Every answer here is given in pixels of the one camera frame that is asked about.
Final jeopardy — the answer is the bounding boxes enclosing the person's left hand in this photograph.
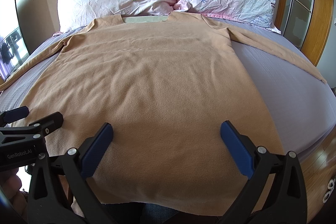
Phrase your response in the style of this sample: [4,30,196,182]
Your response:
[1,168,27,221]

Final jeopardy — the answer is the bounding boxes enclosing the tan long-sleeve shirt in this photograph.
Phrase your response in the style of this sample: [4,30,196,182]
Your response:
[1,12,326,215]

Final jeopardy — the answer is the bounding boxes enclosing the lavender bed sheet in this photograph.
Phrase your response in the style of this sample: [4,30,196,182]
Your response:
[1,19,335,162]

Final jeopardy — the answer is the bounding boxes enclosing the wooden headboard frame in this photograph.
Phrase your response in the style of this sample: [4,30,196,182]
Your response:
[274,0,334,65]

